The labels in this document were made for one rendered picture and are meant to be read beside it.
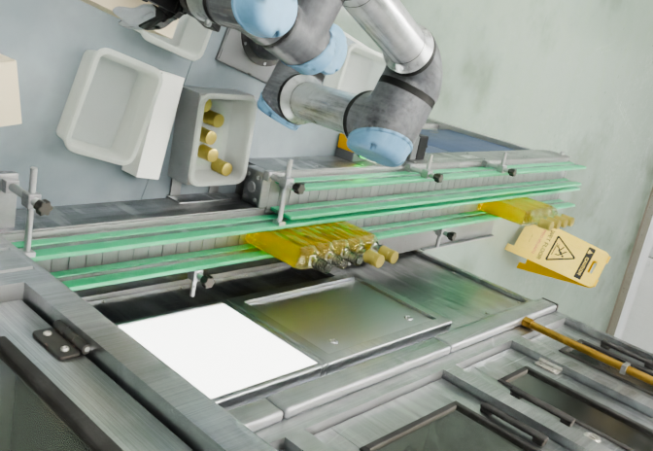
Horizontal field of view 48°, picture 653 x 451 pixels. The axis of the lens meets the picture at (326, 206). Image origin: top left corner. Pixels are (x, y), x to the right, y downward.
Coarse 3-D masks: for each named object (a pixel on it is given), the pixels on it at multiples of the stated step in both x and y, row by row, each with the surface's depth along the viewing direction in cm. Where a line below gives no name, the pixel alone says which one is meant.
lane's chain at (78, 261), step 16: (448, 208) 252; (464, 208) 261; (176, 224) 166; (352, 224) 215; (368, 224) 221; (384, 224) 227; (16, 240) 139; (208, 240) 175; (224, 240) 179; (240, 240) 183; (80, 256) 150; (96, 256) 153; (112, 256) 156; (128, 256) 159; (144, 256) 162; (160, 256) 166
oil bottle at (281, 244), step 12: (252, 240) 182; (264, 240) 179; (276, 240) 176; (288, 240) 174; (300, 240) 176; (276, 252) 176; (288, 252) 174; (300, 252) 171; (312, 252) 171; (300, 264) 171
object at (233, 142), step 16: (208, 96) 166; (224, 96) 169; (240, 96) 173; (224, 112) 180; (240, 112) 180; (256, 112) 178; (208, 128) 178; (224, 128) 182; (240, 128) 181; (224, 144) 184; (240, 144) 181; (192, 160) 169; (224, 160) 185; (240, 160) 182; (192, 176) 170; (208, 176) 178; (224, 176) 181; (240, 176) 182
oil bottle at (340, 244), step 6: (306, 228) 185; (312, 228) 186; (318, 228) 186; (324, 228) 187; (318, 234) 183; (324, 234) 183; (330, 234) 184; (336, 234) 185; (330, 240) 180; (336, 240) 180; (342, 240) 181; (336, 246) 179; (342, 246) 179; (348, 246) 181; (336, 252) 179
